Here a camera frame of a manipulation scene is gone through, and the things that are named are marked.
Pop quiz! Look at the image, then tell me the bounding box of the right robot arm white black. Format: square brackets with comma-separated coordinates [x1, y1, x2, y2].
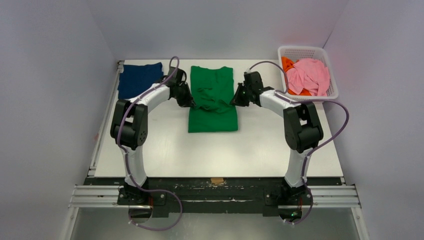
[230, 71, 324, 204]

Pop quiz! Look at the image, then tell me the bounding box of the green t shirt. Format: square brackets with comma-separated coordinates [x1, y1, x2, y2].
[188, 66, 239, 133]

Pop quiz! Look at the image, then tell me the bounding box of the orange t shirt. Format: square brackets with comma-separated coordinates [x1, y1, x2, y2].
[281, 56, 311, 96]

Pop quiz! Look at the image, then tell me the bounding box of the left aluminium rail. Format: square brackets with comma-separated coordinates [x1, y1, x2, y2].
[68, 185, 119, 209]

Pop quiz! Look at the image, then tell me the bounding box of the pink t shirt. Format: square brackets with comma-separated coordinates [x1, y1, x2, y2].
[286, 58, 331, 97]

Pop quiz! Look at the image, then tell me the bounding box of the white plastic basket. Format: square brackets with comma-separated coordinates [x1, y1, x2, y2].
[277, 45, 339, 100]

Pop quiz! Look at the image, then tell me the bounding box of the right aluminium rail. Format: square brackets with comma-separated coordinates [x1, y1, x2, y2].
[309, 185, 361, 208]

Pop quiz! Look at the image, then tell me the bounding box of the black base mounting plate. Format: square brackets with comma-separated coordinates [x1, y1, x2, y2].
[83, 177, 342, 220]

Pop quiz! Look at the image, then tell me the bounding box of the folded navy blue t shirt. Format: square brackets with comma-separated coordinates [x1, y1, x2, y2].
[117, 62, 164, 100]

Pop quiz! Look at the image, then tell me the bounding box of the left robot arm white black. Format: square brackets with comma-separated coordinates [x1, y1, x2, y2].
[110, 67, 195, 205]

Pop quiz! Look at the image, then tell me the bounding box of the brown tape piece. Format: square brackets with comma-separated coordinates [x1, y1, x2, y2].
[210, 177, 225, 185]

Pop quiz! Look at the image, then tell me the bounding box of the table side aluminium rail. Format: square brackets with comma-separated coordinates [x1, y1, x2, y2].
[86, 60, 125, 178]

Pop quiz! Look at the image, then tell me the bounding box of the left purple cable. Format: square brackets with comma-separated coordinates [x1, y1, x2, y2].
[117, 55, 184, 232]

